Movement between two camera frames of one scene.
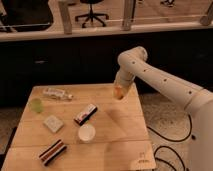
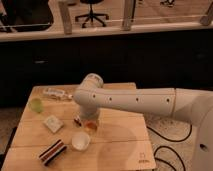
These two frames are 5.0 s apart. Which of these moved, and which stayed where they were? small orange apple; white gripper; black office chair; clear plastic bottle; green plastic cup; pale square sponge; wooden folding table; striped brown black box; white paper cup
Moved: white paper cup; white gripper; small orange apple
Stayed: black office chair; clear plastic bottle; green plastic cup; striped brown black box; wooden folding table; pale square sponge
